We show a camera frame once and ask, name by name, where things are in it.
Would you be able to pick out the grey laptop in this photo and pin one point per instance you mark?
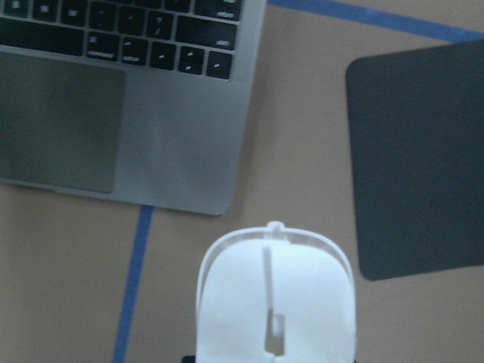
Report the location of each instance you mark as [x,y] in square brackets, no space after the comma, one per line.
[136,101]

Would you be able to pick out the white computer mouse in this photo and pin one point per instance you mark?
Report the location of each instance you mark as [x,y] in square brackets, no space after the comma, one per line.
[275,294]

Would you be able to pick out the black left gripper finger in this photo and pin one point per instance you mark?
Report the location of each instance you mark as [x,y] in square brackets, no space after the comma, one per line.
[189,359]

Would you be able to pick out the black mouse pad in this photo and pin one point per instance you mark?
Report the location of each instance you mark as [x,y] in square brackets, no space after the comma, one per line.
[416,138]

